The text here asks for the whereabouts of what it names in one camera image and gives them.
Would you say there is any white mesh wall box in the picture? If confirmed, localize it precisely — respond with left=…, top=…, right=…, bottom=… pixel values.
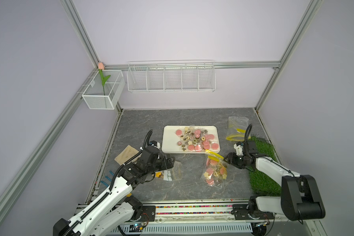
left=82, top=69, right=125, bottom=110

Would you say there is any green artificial grass mat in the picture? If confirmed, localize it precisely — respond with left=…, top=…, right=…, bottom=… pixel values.
left=249, top=136, right=281, bottom=197

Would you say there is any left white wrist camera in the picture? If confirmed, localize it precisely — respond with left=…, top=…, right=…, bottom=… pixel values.
left=150, top=141, right=161, bottom=149

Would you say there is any white rectangular tray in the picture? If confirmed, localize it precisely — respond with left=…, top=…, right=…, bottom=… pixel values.
left=161, top=125, right=221, bottom=154

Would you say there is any cookie ziploc bag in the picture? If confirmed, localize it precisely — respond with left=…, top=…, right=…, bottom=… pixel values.
left=226, top=116, right=249, bottom=142
left=202, top=150, right=228, bottom=188
left=155, top=161, right=183, bottom=182

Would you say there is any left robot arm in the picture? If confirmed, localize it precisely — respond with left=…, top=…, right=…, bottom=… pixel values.
left=53, top=130, right=175, bottom=236

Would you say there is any beige work glove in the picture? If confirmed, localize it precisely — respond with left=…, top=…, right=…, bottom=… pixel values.
left=115, top=145, right=139, bottom=165

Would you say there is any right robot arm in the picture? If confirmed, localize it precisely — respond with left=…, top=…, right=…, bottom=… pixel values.
left=224, top=124, right=326, bottom=221

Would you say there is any poured wrapped cookie pile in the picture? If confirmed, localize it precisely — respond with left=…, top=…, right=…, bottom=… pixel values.
left=173, top=126, right=220, bottom=153

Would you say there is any pink artificial tulip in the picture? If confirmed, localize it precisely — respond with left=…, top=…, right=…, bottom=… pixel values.
left=98, top=62, right=111, bottom=95

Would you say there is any white wire wall basket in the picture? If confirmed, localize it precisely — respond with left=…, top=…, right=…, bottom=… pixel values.
left=127, top=60, right=216, bottom=92

